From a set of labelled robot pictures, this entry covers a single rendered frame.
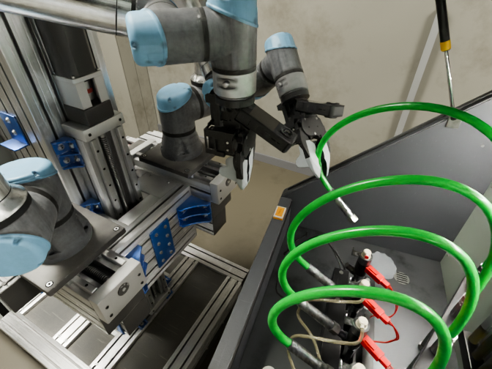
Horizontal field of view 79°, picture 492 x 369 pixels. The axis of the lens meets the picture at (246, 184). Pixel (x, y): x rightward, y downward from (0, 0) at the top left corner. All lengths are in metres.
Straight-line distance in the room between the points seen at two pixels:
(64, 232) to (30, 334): 1.06
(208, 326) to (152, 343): 0.26
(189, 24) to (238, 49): 0.08
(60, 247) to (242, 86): 0.57
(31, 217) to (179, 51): 0.39
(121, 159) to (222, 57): 0.61
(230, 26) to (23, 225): 0.48
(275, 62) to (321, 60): 1.61
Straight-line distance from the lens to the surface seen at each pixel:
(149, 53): 0.48
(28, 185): 0.74
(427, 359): 0.64
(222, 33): 0.49
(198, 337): 1.55
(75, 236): 0.84
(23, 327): 1.87
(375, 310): 0.67
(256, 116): 0.54
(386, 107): 0.61
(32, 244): 0.64
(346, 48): 2.32
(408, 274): 1.09
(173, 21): 0.48
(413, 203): 1.01
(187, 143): 1.06
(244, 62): 0.50
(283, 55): 0.78
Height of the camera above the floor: 1.62
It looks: 38 degrees down
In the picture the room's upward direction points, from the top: straight up
